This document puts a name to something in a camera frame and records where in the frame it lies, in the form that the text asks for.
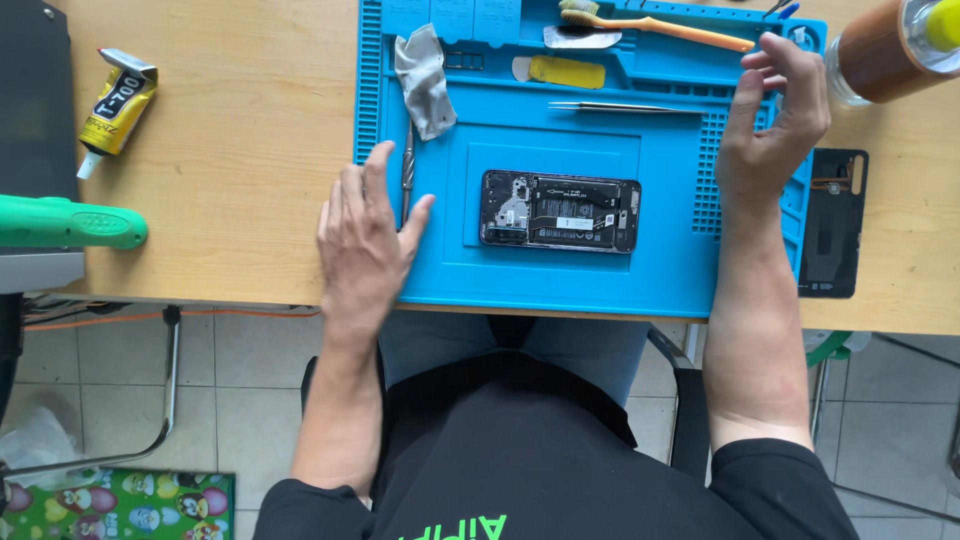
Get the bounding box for person's left hand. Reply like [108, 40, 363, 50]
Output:
[316, 140, 437, 335]

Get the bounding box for person's right hand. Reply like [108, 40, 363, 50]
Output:
[714, 31, 832, 219]

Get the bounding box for slim metal screwdriver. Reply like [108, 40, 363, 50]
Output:
[399, 120, 417, 228]

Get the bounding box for black phone back cover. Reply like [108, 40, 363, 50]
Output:
[797, 147, 870, 300]

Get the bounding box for brown bottle with yellow cap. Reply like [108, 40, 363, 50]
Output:
[824, 0, 960, 108]

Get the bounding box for silver metal tweezers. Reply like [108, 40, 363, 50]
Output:
[547, 101, 708, 117]

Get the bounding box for orange toothbrush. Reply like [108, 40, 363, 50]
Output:
[558, 0, 757, 54]

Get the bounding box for grey crumpled cloth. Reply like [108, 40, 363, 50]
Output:
[393, 23, 459, 143]

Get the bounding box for opened black smartphone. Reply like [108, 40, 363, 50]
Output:
[479, 169, 643, 255]

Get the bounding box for blue silicone repair mat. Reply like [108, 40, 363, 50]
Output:
[352, 0, 829, 321]

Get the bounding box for green plastic object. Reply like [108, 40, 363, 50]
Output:
[805, 330, 873, 369]

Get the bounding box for yellow pry tool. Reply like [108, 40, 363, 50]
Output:
[511, 54, 607, 91]

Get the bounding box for flat metal scraper blade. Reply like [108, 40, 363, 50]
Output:
[541, 25, 624, 51]

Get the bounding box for black shirt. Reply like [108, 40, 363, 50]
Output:
[251, 351, 861, 540]

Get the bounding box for yellow black glue tube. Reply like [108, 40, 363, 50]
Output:
[75, 47, 160, 181]

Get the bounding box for grey device base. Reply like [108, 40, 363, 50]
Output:
[0, 249, 87, 295]

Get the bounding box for colourful cartoon printed box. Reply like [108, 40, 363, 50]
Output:
[0, 468, 237, 540]

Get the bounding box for dark grey case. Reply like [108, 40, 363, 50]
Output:
[0, 0, 81, 204]

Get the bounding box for clear plastic bag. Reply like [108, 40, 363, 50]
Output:
[0, 406, 85, 490]

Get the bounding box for orange cable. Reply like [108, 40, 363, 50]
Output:
[22, 306, 324, 333]

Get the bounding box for metal tube frame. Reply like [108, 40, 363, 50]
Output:
[0, 304, 183, 483]

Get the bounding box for green tool handle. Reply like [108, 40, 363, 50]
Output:
[0, 193, 150, 252]

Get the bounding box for dark metal stand frame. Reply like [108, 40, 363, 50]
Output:
[811, 333, 960, 526]

